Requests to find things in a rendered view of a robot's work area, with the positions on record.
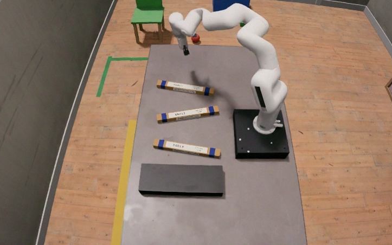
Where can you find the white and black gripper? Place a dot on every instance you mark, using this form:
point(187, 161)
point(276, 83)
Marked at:
point(183, 45)

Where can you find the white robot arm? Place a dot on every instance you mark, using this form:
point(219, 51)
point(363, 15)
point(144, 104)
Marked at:
point(269, 92)

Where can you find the tan box with blue bands and white label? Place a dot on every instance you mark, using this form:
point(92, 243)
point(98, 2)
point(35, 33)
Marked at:
point(185, 88)

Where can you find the tan box with blue bands and white labels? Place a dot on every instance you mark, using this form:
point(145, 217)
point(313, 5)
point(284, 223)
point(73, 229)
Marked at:
point(187, 114)

